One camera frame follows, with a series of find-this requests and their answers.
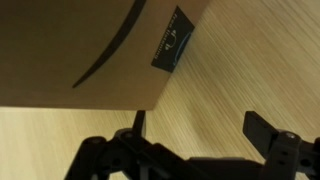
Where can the brown cardboard shipping box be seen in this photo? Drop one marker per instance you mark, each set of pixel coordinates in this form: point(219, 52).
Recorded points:
point(50, 50)

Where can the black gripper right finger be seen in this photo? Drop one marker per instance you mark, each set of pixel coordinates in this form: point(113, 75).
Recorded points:
point(283, 156)

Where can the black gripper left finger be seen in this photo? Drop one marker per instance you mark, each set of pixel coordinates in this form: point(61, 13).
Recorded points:
point(93, 153)

